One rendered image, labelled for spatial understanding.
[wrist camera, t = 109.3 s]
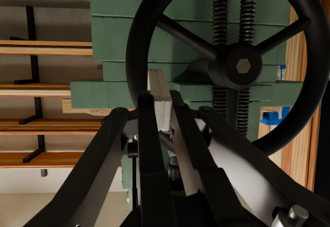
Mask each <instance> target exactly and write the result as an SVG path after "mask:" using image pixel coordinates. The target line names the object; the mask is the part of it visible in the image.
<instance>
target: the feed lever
mask: <svg viewBox="0 0 330 227"><path fill-rule="evenodd" d="M127 156H128V158H132V210H133V209H135V208H136V206H137V181H136V158H138V142H136V141H135V139H132V142H129V143H128V145H127Z"/></svg>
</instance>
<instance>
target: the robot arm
mask: <svg viewBox="0 0 330 227"><path fill-rule="evenodd" d="M170 126H171V130H170ZM160 130H162V131H168V130H170V139H171V138H172V140H173V144H174V148H175V152H176V156H177V160H178V164H179V168H180V173H181V176H182V180H183V184H184V188H185V192H186V197H182V196H175V195H172V193H171V188H170V182H169V177H168V173H167V171H166V170H165V166H164V160H163V154H162V149H161V143H160V137H159V131H160ZM211 131H212V133H211ZM135 135H137V139H138V178H139V206H137V207H136V208H135V209H133V210H132V211H131V212H130V213H129V214H128V216H127V217H126V218H125V220H124V221H123V222H122V224H121V225H120V227H330V202H328V201H327V200H325V199H323V198H322V197H320V196H319V195H317V194H315V193H314V192H312V191H310V190H309V189H307V188H306V187H304V186H302V185H301V184H299V183H297V182H296V181H295V180H293V179H292V178H291V177H290V176H289V175H288V174H287V173H285V172H284V171H283V170H282V169H281V168H280V167H279V166H278V165H276V164H275V163H274V162H273V161H272V160H271V159H270V158H269V157H267V156H266V155H265V154H264V153H263V152H262V151H261V150H260V149H258V148H257V147H256V146H255V145H254V144H253V143H252V142H250V141H249V140H248V139H247V138H246V137H245V136H244V135H243V134H241V133H240V132H239V131H238V130H237V129H236V128H235V127H234V126H232V125H231V124H230V123H229V122H228V121H227V120H226V119H224V118H223V117H222V116H221V115H220V114H219V113H218V112H217V111H215V110H214V109H213V108H211V107H209V106H200V107H199V108H198V110H193V109H190V108H189V106H188V104H186V103H184V101H183V99H182V97H181V94H180V92H178V91H177V90H169V89H168V86H167V83H166V80H165V77H164V74H163V71H162V70H161V69H156V70H154V69H149V70H148V79H147V90H139V91H138V92H137V108H136V109H134V110H132V111H129V110H128V109H127V108H124V107H118V108H115V109H113V110H112V111H111V112H110V114H109V115H108V117H107V118H106V120H105V121H104V123H103V124H102V126H101V127H100V129H99V130H98V132H97V133H96V135H95V136H94V138H93V139H92V141H91V142H90V144H89V145H88V147H87V148H86V150H85V151H84V153H83V154H82V156H81V157H80V159H79V160H78V161H77V163H76V164H75V166H74V167H73V169H72V170H71V172H70V173H69V175H68V176H67V178H66V179H65V181H64V182H63V184H62V185H61V187H60V189H59V190H58V192H57V193H56V195H55V196H54V198H53V199H52V200H51V201H50V202H49V203H48V204H47V205H46V206H45V207H44V208H42V209H41V210H40V211H39V212H38V213H37V214H36V215H35V216H34V217H32V218H31V219H30V220H29V221H28V222H27V223H26V224H25V225H23V226H22V227H94V226H95V223H96V221H97V218H98V216H99V213H100V211H101V209H102V206H103V204H104V201H105V199H106V196H107V194H108V191H109V189H110V186H111V184H112V181H113V179H114V176H115V174H116V172H117V169H118V167H119V164H120V162H121V159H122V157H123V154H124V152H125V150H126V147H127V145H128V142H129V140H130V137H131V136H135ZM216 165H217V166H218V167H217V166H216ZM231 184H232V185H233V186H234V188H235V189H236V190H237V191H238V193H239V194H240V195H241V196H242V198H243V199H244V200H245V201H246V203H247V204H248V205H249V207H250V208H251V209H252V210H253V212H254V213H255V214H256V215H257V216H258V218H257V217H256V216H254V215H253V214H252V213H250V212H249V211H248V210H247V209H245V208H244V207H243V206H242V205H241V203H240V201H239V199H238V197H237V195H236V193H235V191H234V189H233V187H232V185H231Z"/></svg>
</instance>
